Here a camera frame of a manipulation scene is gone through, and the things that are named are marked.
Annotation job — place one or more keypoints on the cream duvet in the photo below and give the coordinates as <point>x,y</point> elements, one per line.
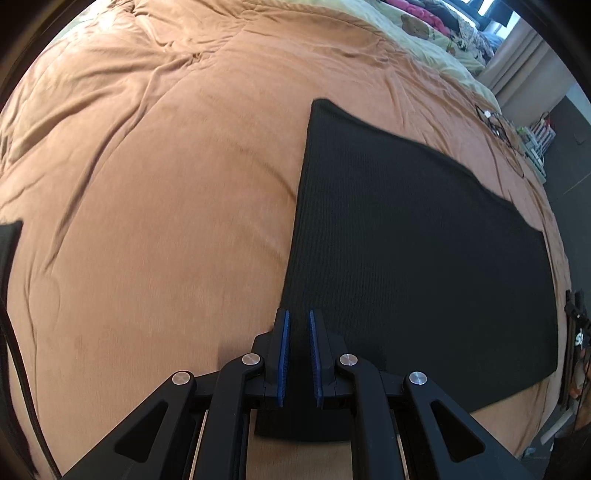
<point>461,76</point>

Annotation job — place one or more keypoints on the floral cloth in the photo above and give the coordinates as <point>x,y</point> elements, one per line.
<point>471,34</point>

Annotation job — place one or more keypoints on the black t-shirt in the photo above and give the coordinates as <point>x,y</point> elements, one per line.
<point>415,249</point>

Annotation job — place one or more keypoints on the bear print sheet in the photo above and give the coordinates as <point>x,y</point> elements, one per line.
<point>415,26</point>

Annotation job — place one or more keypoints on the pink curtain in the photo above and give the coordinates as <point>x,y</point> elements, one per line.
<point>526,64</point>

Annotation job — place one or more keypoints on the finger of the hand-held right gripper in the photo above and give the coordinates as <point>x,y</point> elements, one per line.
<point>575,304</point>

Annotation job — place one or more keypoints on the pale green nightstand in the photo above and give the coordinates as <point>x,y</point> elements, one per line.
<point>538,161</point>

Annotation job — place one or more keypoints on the striped gift bag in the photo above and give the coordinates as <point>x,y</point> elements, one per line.
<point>542,136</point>

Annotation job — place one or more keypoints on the orange blanket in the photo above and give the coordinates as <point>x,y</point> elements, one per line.
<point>161,184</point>

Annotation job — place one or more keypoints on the pink plush toy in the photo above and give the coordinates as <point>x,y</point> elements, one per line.
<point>418,9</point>

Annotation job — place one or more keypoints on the folded plain black cloth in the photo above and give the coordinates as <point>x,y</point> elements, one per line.
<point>10,254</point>

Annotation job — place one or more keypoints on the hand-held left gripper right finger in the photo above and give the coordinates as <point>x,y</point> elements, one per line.
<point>316,355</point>

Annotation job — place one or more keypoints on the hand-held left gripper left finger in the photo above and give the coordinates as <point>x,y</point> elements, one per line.
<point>282,355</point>

